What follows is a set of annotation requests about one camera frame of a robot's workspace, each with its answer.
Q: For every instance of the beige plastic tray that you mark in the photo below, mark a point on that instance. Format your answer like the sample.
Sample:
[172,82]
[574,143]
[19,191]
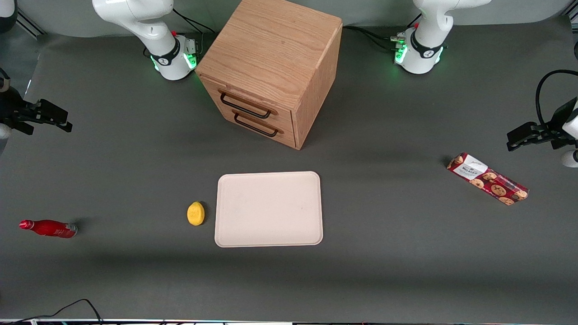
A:
[268,210]

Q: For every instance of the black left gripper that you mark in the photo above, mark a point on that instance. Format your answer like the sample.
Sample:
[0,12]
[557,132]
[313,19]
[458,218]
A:
[554,131]

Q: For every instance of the wooden drawer cabinet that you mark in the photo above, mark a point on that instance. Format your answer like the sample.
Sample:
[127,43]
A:
[271,45]

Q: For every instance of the yellow lemon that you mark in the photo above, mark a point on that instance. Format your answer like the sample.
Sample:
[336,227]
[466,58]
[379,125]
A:
[195,214]

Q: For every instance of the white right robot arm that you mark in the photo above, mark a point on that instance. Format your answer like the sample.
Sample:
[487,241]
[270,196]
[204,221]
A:
[167,58]

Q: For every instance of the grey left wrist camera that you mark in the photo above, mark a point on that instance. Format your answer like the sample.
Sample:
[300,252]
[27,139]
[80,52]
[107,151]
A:
[570,159]

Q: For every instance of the red cookie box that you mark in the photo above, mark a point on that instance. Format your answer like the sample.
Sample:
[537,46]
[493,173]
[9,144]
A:
[487,179]

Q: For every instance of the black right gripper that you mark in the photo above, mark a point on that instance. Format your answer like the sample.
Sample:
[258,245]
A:
[13,111]

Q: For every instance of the dark aluminium frame rail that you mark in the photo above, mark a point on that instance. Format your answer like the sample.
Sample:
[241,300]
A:
[31,23]

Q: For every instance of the red bottle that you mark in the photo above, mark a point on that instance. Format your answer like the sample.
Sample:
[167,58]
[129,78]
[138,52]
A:
[49,228]

